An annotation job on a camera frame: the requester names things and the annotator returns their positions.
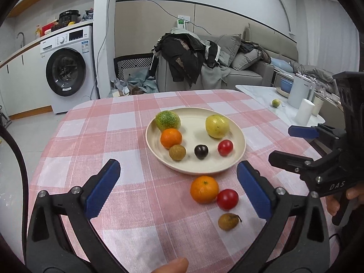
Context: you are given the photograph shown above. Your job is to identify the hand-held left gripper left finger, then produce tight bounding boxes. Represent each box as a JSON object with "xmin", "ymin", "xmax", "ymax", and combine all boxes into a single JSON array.
[{"xmin": 25, "ymin": 159, "xmax": 121, "ymax": 273}]

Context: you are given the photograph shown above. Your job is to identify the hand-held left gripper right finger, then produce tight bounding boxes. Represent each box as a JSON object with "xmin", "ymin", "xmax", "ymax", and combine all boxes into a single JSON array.
[{"xmin": 237, "ymin": 161, "xmax": 332, "ymax": 273}]

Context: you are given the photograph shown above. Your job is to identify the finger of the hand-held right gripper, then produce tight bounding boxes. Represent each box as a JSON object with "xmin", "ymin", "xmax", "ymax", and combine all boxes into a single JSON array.
[
  {"xmin": 288, "ymin": 124, "xmax": 346, "ymax": 141},
  {"xmin": 268, "ymin": 151, "xmax": 322, "ymax": 174}
]

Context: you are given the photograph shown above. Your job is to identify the red tomato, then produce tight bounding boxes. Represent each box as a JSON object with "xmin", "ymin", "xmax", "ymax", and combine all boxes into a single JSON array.
[
  {"xmin": 217, "ymin": 189, "xmax": 239, "ymax": 209},
  {"xmin": 217, "ymin": 139, "xmax": 234, "ymax": 157}
]

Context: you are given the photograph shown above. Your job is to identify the brown longan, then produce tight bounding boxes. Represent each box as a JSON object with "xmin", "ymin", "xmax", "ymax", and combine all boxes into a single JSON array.
[
  {"xmin": 169, "ymin": 144, "xmax": 187, "ymax": 162},
  {"xmin": 218, "ymin": 213, "xmax": 242, "ymax": 232}
]

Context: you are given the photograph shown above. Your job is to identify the orange mandarin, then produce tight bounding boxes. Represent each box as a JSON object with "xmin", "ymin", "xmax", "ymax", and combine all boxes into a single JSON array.
[
  {"xmin": 160, "ymin": 128, "xmax": 183, "ymax": 149},
  {"xmin": 190, "ymin": 176, "xmax": 219, "ymax": 204}
]

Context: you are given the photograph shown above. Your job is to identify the dark purple plum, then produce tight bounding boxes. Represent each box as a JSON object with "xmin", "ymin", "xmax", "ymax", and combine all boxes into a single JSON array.
[{"xmin": 194, "ymin": 144, "xmax": 209, "ymax": 160}]

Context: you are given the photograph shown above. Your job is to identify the yellow passion fruit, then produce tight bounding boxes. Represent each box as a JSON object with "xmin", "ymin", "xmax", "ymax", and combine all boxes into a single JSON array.
[{"xmin": 205, "ymin": 114, "xmax": 230, "ymax": 139}]

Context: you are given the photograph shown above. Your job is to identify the cream round plate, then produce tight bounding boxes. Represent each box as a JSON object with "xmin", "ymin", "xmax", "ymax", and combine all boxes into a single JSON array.
[{"xmin": 146, "ymin": 107, "xmax": 246, "ymax": 175}]

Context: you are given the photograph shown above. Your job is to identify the person's right hand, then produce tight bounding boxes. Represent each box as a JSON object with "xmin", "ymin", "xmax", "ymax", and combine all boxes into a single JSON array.
[{"xmin": 326, "ymin": 185, "xmax": 364, "ymax": 217}]

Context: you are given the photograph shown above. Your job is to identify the person's left hand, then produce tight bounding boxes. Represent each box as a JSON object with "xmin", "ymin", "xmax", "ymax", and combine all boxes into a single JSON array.
[{"xmin": 152, "ymin": 257, "xmax": 189, "ymax": 273}]

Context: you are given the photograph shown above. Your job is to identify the white paper roll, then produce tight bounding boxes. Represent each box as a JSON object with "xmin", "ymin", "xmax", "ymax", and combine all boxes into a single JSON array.
[{"xmin": 294, "ymin": 98, "xmax": 315, "ymax": 124}]

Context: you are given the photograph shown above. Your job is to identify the white kettle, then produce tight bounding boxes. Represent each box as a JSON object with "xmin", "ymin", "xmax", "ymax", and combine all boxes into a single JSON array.
[{"xmin": 287, "ymin": 72, "xmax": 316, "ymax": 109}]

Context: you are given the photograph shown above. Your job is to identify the pink checked tablecloth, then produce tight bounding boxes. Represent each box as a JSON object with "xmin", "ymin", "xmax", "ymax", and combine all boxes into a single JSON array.
[{"xmin": 27, "ymin": 89, "xmax": 336, "ymax": 273}]

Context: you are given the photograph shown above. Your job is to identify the white marble side table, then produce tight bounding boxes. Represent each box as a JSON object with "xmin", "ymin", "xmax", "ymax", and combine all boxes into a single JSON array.
[{"xmin": 235, "ymin": 84, "xmax": 342, "ymax": 128}]

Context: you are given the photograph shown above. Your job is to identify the grey padded jacket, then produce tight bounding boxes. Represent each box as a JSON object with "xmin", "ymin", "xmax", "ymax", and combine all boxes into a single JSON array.
[{"xmin": 290, "ymin": 61, "xmax": 336, "ymax": 83}]

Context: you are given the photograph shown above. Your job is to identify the light blue pillow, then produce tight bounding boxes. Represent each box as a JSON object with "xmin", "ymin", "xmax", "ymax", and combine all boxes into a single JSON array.
[{"xmin": 270, "ymin": 57, "xmax": 293, "ymax": 73}]

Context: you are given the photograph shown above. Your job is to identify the grey sofa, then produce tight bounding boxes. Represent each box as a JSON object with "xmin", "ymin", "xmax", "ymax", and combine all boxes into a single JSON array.
[{"xmin": 155, "ymin": 24, "xmax": 299, "ymax": 93}]

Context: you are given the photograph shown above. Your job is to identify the grey cushion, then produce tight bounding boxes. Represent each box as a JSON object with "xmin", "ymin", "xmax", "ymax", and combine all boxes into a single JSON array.
[
  {"xmin": 230, "ymin": 50, "xmax": 263, "ymax": 71},
  {"xmin": 220, "ymin": 33, "xmax": 242, "ymax": 69}
]

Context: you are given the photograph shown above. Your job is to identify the dark clothes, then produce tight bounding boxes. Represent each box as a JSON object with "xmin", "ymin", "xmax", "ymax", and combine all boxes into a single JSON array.
[{"xmin": 237, "ymin": 41, "xmax": 272, "ymax": 63}]

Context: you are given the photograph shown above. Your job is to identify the white washing machine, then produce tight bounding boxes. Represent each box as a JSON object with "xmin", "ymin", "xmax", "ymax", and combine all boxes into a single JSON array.
[{"xmin": 39, "ymin": 25, "xmax": 99, "ymax": 115}]

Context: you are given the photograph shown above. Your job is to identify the white curtain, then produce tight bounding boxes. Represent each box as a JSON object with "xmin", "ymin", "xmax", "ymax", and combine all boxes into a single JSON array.
[{"xmin": 301, "ymin": 0, "xmax": 356, "ymax": 74}]

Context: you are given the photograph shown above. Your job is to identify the grey garment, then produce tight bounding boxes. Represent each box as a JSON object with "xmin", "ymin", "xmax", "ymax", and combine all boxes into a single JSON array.
[{"xmin": 199, "ymin": 41, "xmax": 231, "ymax": 90}]

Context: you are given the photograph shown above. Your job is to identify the grey-blue plastic bags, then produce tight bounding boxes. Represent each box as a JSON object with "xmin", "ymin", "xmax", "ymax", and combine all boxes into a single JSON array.
[{"xmin": 109, "ymin": 68, "xmax": 160, "ymax": 99}]

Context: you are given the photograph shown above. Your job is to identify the black white patterned basket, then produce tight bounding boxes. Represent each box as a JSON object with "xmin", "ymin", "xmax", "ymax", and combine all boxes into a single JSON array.
[{"xmin": 114, "ymin": 54, "xmax": 155, "ymax": 81}]

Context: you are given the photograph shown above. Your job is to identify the white base cabinets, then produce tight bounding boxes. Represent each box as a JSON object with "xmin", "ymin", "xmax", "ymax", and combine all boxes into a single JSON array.
[{"xmin": 0, "ymin": 38, "xmax": 53, "ymax": 120}]

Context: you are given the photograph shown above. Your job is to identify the black jacket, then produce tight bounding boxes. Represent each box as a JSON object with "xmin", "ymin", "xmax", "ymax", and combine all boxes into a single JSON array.
[{"xmin": 151, "ymin": 33, "xmax": 219, "ymax": 86}]

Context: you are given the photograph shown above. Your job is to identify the red box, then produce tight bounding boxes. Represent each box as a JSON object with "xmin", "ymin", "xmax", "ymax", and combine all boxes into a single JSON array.
[{"xmin": 42, "ymin": 21, "xmax": 59, "ymax": 35}]

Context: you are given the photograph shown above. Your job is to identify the black pressure cooker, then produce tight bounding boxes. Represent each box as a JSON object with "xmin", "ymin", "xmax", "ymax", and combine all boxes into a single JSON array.
[{"xmin": 58, "ymin": 10, "xmax": 79, "ymax": 29}]

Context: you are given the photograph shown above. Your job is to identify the black cable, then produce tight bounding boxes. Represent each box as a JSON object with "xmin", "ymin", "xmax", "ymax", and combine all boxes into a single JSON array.
[{"xmin": 0, "ymin": 124, "xmax": 30, "ymax": 234}]

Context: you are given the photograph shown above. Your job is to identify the green white wall device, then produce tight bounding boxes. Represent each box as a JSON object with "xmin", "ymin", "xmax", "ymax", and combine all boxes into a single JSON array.
[{"xmin": 176, "ymin": 14, "xmax": 192, "ymax": 30}]

